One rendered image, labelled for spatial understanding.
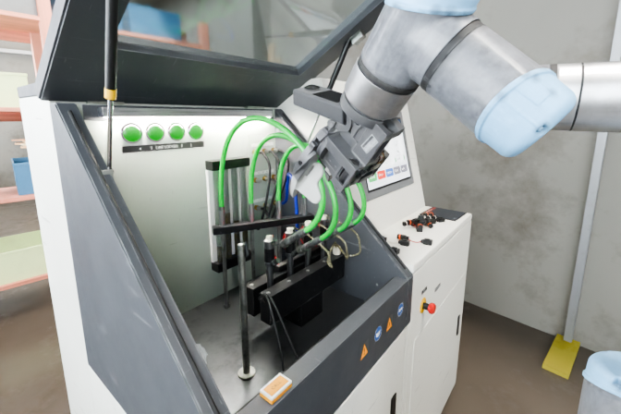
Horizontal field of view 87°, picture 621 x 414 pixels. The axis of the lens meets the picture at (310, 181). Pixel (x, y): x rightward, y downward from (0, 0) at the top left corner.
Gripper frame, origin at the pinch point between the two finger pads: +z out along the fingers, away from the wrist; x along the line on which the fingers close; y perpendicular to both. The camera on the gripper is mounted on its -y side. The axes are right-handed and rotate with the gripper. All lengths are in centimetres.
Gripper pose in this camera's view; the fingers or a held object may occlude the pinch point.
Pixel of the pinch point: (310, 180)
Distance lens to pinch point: 56.3
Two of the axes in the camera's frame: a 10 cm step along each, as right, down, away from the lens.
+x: 7.6, -3.3, 5.6
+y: 5.8, 7.5, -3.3
